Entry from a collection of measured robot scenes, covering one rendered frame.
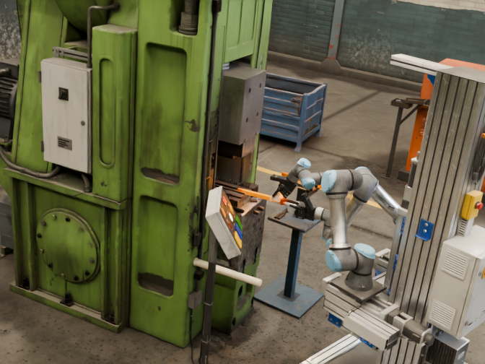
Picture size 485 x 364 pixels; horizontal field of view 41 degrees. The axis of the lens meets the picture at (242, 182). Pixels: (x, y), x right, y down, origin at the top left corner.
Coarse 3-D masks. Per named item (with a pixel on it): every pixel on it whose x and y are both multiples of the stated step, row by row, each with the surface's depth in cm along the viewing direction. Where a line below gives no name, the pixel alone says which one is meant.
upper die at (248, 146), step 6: (252, 138) 396; (222, 144) 391; (228, 144) 389; (234, 144) 388; (240, 144) 386; (246, 144) 390; (252, 144) 398; (222, 150) 393; (228, 150) 391; (234, 150) 389; (240, 150) 387; (246, 150) 392; (252, 150) 401; (240, 156) 388
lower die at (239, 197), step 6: (216, 180) 424; (216, 186) 415; (222, 186) 413; (234, 186) 415; (240, 186) 418; (228, 192) 408; (234, 192) 409; (240, 192) 408; (234, 198) 403; (240, 198) 403; (246, 198) 412; (234, 204) 402; (240, 204) 406
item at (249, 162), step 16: (272, 0) 409; (256, 32) 397; (256, 48) 403; (240, 64) 408; (256, 144) 446; (224, 160) 436; (240, 160) 431; (256, 160) 452; (224, 176) 440; (240, 176) 434
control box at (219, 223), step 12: (216, 192) 359; (216, 204) 343; (228, 204) 361; (216, 216) 335; (228, 216) 350; (216, 228) 337; (228, 228) 338; (228, 240) 340; (228, 252) 343; (240, 252) 343
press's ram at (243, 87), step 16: (224, 80) 371; (240, 80) 366; (256, 80) 380; (224, 96) 374; (240, 96) 370; (256, 96) 386; (224, 112) 377; (240, 112) 373; (256, 112) 392; (224, 128) 381; (240, 128) 376; (256, 128) 398
